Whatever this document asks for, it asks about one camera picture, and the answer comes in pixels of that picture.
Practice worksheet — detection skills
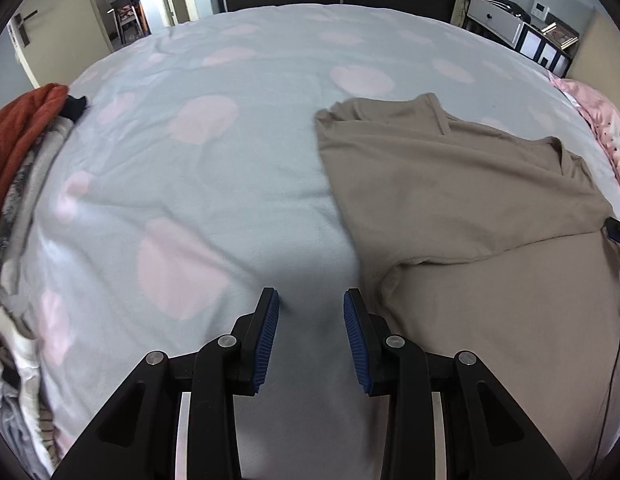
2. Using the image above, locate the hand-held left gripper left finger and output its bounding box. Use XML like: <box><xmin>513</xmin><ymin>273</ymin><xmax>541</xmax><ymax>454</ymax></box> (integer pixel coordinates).
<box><xmin>52</xmin><ymin>287</ymin><xmax>281</xmax><ymax>480</ymax></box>

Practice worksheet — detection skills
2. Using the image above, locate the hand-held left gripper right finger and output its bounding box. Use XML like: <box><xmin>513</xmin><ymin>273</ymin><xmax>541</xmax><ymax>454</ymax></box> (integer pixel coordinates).
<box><xmin>343</xmin><ymin>288</ymin><xmax>573</xmax><ymax>480</ymax></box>

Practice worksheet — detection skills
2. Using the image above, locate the taupe long-sleeve shirt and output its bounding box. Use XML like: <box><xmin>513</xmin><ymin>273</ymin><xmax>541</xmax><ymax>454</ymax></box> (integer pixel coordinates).
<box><xmin>314</xmin><ymin>92</ymin><xmax>620</xmax><ymax>480</ymax></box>

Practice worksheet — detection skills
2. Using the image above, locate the pile of pale folded clothes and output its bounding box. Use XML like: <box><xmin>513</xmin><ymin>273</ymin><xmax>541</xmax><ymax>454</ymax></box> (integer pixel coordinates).
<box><xmin>0</xmin><ymin>260</ymin><xmax>58</xmax><ymax>466</ymax></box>

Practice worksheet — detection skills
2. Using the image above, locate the light pink printed pillow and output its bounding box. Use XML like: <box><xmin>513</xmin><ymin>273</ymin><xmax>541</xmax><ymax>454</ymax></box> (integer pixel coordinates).
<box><xmin>547</xmin><ymin>72</ymin><xmax>620</xmax><ymax>211</ymax></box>

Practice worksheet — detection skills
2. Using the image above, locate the pale blue dotted bed sheet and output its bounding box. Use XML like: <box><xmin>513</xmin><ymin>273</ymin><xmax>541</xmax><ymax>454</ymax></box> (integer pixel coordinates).
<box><xmin>20</xmin><ymin>5</ymin><xmax>620</xmax><ymax>480</ymax></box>

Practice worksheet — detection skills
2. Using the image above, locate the beige padded headboard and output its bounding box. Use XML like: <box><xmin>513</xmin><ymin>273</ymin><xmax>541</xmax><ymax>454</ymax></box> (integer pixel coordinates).
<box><xmin>565</xmin><ymin>7</ymin><xmax>620</xmax><ymax>106</ymax></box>

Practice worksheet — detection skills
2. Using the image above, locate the white nightstand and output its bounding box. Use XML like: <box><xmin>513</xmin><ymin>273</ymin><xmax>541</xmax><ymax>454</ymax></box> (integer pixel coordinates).
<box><xmin>462</xmin><ymin>0</ymin><xmax>576</xmax><ymax>78</ymax></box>

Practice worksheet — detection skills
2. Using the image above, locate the grey floral garment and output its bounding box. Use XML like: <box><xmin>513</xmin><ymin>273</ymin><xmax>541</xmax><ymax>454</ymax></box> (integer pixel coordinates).
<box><xmin>0</xmin><ymin>132</ymin><xmax>60</xmax><ymax>261</ymax></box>

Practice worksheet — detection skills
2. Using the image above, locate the white folded garment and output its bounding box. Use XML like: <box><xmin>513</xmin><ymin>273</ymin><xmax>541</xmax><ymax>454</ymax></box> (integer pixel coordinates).
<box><xmin>10</xmin><ymin>117</ymin><xmax>75</xmax><ymax>241</ymax></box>

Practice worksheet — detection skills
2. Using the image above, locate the navy garment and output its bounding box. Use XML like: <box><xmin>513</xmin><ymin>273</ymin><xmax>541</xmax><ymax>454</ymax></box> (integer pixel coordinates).
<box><xmin>62</xmin><ymin>94</ymin><xmax>89</xmax><ymax>123</ymax></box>

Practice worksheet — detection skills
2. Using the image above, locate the rust orange sweater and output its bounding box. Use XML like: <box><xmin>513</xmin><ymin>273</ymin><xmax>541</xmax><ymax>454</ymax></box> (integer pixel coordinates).
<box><xmin>0</xmin><ymin>84</ymin><xmax>70</xmax><ymax>241</ymax></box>

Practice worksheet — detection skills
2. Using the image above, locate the wooden chair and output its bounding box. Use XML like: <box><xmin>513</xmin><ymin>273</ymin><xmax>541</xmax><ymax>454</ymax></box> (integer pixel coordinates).
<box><xmin>110</xmin><ymin>0</ymin><xmax>148</xmax><ymax>43</ymax></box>

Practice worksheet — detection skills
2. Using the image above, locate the beige door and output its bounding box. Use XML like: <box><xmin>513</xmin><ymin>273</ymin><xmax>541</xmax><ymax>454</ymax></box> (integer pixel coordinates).
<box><xmin>4</xmin><ymin>7</ymin><xmax>46</xmax><ymax>90</ymax></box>

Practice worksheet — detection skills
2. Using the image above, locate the thin black cable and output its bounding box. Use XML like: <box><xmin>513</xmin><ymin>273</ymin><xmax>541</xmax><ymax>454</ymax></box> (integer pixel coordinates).
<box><xmin>590</xmin><ymin>255</ymin><xmax>620</xmax><ymax>466</ymax></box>

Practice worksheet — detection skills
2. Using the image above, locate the picture frame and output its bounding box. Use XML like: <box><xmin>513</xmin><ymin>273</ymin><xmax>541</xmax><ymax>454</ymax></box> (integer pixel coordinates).
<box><xmin>540</xmin><ymin>21</ymin><xmax>578</xmax><ymax>50</ymax></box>

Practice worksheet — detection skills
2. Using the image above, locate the metal door handle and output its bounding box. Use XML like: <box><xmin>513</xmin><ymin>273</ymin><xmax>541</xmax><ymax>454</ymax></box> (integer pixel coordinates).
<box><xmin>10</xmin><ymin>10</ymin><xmax>39</xmax><ymax>46</ymax></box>

